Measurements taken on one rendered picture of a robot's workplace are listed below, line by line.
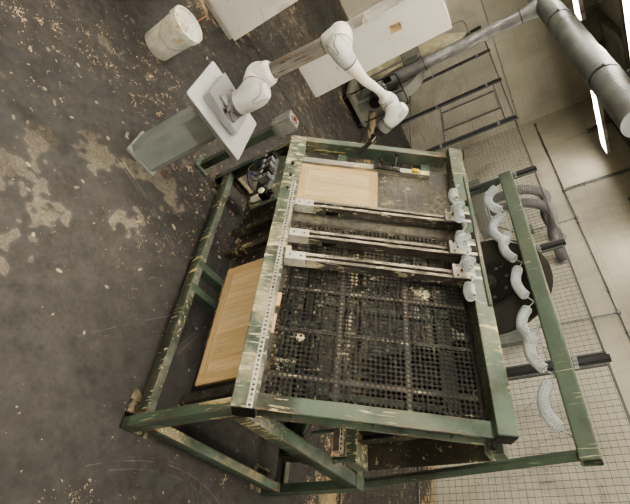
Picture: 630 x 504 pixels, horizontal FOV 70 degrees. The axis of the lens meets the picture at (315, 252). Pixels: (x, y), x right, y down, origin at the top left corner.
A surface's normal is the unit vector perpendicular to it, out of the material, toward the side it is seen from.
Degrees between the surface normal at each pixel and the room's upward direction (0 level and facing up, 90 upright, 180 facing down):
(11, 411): 0
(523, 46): 90
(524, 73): 90
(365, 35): 90
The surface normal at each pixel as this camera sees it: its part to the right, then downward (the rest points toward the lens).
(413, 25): -0.15, 0.68
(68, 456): 0.85, -0.29
